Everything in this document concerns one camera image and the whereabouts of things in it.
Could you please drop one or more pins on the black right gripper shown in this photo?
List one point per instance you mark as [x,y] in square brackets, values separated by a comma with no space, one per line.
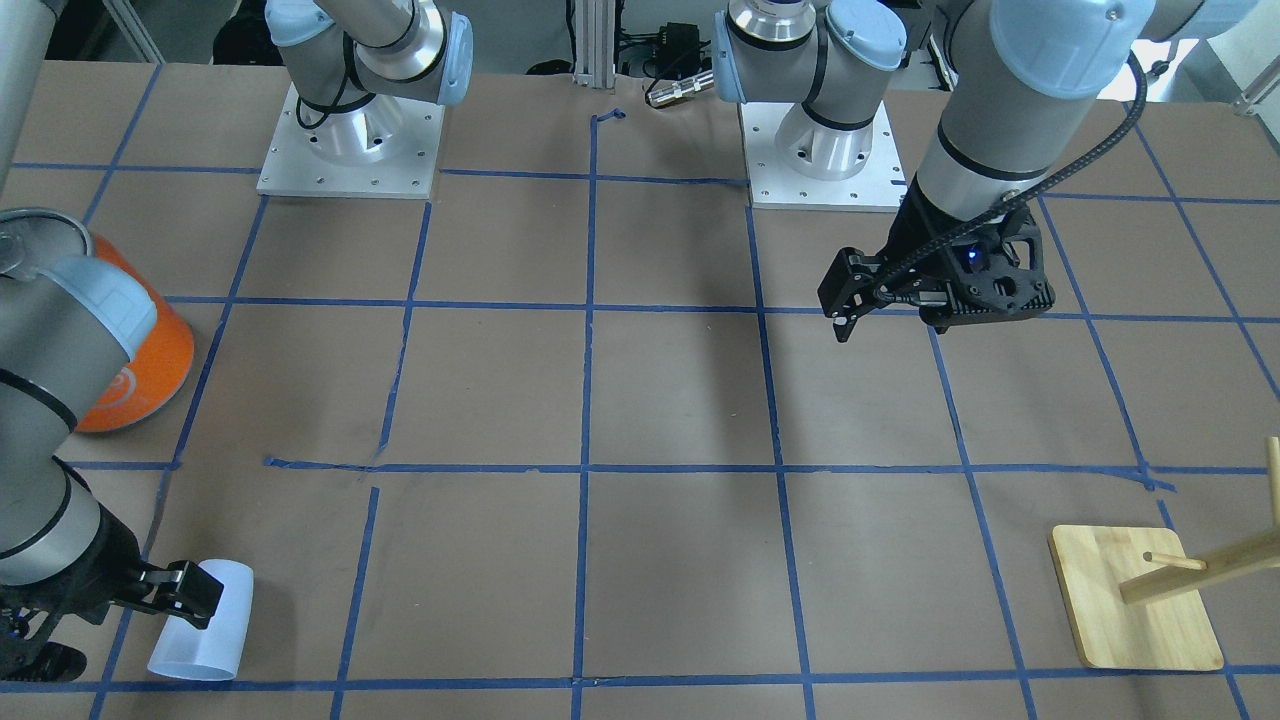
[108,568]

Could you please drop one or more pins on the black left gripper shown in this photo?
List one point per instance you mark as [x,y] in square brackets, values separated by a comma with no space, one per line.
[916,238]

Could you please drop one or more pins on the light blue cup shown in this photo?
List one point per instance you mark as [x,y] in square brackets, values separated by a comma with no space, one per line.
[212,654]

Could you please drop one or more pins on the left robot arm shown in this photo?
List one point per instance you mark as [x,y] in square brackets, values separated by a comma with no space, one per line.
[1044,88]

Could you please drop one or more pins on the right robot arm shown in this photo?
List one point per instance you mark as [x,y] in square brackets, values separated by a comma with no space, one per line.
[341,55]

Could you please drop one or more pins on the orange can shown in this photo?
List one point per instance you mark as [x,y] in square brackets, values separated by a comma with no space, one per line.
[150,370]

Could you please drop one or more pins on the black power adapter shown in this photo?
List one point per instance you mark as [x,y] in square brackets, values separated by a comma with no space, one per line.
[678,49]

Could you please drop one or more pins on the wooden mug stand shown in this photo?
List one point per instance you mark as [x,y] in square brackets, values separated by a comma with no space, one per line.
[1133,595]

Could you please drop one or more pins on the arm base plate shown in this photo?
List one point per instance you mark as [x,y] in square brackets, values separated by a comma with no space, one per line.
[350,150]
[830,170]

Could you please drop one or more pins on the silver cable connector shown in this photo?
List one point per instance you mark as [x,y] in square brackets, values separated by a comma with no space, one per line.
[681,90]

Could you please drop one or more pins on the aluminium frame post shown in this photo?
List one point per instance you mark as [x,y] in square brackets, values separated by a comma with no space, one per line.
[594,37]

